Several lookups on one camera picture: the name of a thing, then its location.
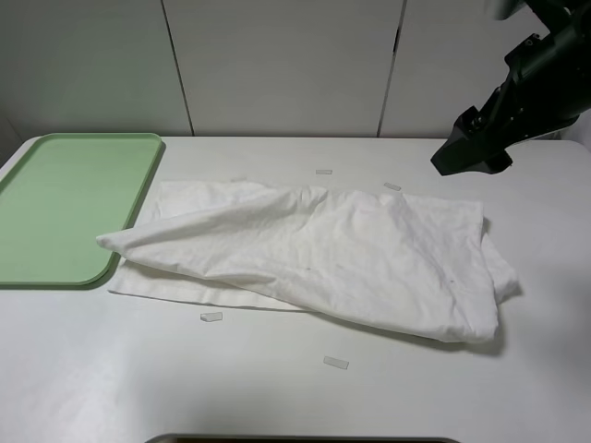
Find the white short sleeve shirt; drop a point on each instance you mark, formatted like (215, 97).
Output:
(409, 264)

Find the clear tape piece near middle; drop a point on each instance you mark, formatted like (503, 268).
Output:
(334, 362)

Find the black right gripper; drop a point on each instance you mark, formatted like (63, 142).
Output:
(547, 89)

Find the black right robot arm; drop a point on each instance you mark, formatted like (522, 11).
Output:
(566, 21)

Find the clear tape piece near left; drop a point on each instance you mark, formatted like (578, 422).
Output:
(211, 317)

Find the clear tape piece far right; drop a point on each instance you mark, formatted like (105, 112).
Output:
(392, 186)

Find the green plastic tray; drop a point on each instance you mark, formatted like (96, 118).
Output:
(66, 190)

